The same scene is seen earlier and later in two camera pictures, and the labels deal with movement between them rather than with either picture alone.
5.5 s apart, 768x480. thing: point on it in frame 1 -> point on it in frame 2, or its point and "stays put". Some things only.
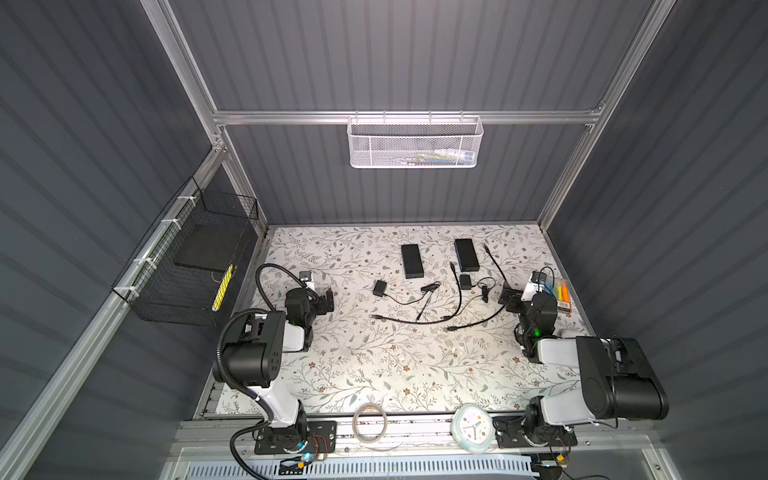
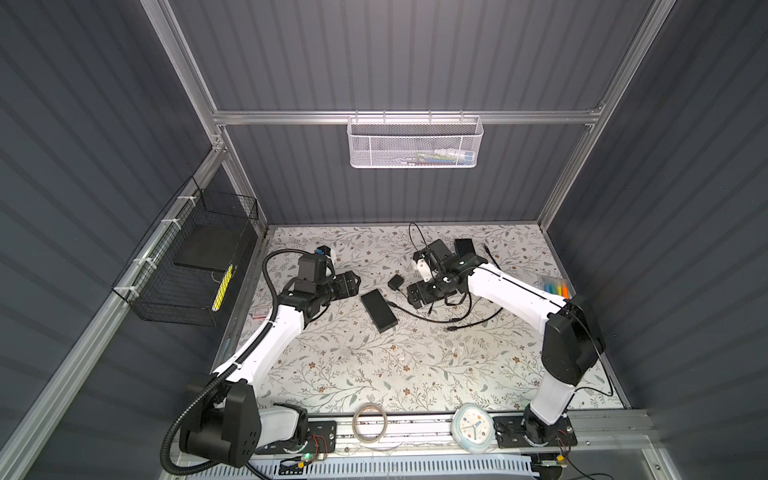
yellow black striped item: (222, 289) stays put
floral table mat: (416, 324) stays put
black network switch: (411, 260) -> (379, 311)
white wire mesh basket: (415, 142) stays put
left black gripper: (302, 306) -> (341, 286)
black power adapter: (379, 288) -> (395, 282)
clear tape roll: (355, 421) stays put
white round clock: (473, 427) stays put
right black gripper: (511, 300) -> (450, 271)
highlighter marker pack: (562, 291) stays put
